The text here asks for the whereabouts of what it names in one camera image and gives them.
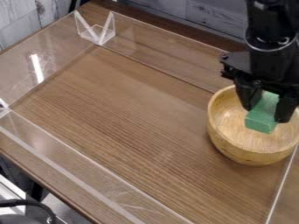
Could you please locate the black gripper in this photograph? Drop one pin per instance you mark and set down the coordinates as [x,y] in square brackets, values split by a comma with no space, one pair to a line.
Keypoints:
[270,61]

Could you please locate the green rectangular block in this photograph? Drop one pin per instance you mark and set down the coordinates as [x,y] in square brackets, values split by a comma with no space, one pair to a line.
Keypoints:
[261,116]

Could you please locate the light wooden bowl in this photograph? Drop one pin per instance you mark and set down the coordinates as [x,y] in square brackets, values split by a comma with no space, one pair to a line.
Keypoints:
[244,145]

